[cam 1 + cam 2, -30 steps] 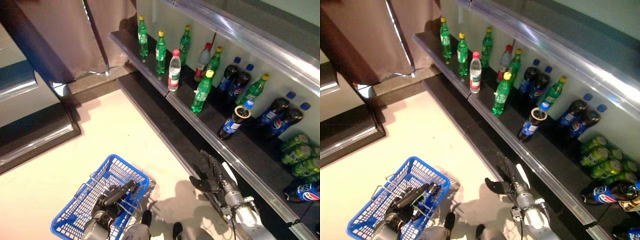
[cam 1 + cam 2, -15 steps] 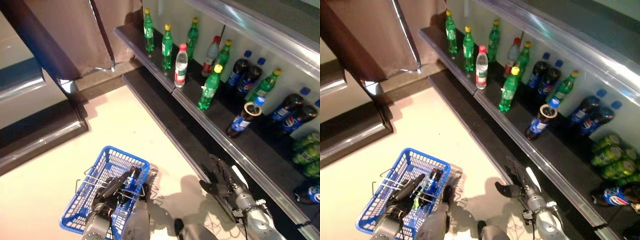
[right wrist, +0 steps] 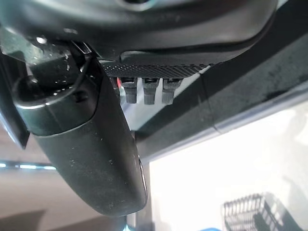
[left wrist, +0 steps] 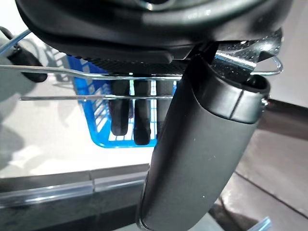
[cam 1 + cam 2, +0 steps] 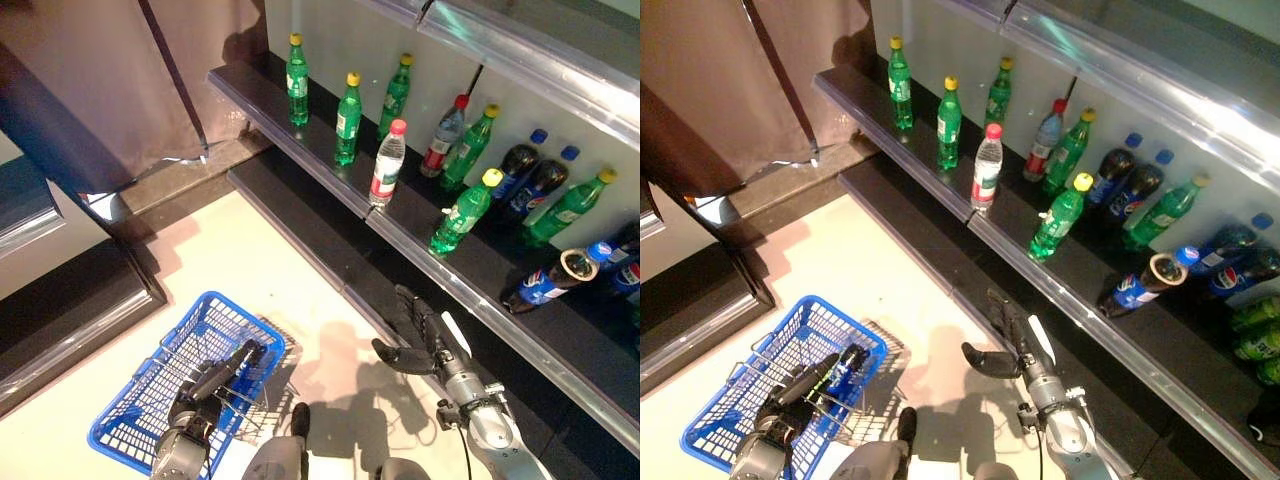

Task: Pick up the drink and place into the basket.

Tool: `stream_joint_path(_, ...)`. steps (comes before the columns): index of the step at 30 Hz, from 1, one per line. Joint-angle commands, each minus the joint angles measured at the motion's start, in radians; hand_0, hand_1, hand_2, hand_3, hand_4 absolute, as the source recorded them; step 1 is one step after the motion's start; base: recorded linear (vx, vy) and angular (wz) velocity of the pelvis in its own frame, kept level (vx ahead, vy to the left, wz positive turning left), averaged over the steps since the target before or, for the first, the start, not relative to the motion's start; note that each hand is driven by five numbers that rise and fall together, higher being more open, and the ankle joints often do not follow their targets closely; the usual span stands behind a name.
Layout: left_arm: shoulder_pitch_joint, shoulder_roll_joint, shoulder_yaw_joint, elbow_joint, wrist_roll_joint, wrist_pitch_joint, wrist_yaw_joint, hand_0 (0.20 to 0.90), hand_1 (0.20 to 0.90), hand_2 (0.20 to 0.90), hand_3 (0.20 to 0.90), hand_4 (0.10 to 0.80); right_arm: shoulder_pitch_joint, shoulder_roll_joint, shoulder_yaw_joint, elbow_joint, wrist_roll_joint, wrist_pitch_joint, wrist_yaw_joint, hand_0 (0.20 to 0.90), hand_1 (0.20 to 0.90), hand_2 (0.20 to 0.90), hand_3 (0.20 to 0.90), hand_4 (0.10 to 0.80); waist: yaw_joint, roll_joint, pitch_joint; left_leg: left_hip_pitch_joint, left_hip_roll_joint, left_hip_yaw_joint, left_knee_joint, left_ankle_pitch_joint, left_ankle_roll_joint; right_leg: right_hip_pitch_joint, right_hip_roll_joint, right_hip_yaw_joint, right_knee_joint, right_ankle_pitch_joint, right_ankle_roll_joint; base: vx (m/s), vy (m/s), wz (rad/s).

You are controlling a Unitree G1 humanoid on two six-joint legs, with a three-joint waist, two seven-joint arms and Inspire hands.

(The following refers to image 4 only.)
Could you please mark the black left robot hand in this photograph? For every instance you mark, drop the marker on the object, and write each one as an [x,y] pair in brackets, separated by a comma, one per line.
[199,149]

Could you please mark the blue plastic shopping basket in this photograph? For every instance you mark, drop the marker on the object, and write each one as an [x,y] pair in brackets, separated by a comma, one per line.
[93,115]

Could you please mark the grey right robot leg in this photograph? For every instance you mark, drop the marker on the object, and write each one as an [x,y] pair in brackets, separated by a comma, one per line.
[29,60]

